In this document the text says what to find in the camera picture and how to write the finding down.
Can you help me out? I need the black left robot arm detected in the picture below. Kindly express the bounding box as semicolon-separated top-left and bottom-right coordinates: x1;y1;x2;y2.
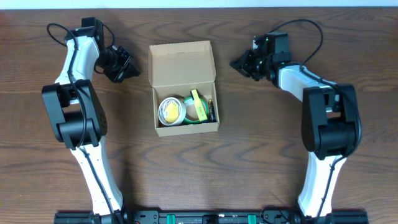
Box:
42;17;140;223

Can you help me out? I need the cardboard box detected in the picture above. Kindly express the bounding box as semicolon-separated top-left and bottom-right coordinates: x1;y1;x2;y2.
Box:
148;40;220;137

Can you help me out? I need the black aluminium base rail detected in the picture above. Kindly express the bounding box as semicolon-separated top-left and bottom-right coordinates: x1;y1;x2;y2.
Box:
53;209;369;224

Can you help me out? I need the green tape roll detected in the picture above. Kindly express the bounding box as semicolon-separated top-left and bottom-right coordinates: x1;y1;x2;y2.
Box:
183;96;200;124

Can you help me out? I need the white tape roll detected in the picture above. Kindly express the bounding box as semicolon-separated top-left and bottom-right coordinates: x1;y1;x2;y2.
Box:
158;97;187;126

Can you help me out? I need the yellow highlighter marker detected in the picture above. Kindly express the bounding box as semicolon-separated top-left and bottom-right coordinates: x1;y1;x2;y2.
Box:
190;89;208;123

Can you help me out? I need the yellow sticky note pad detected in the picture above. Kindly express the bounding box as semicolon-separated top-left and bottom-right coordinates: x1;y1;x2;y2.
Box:
164;101;180;123

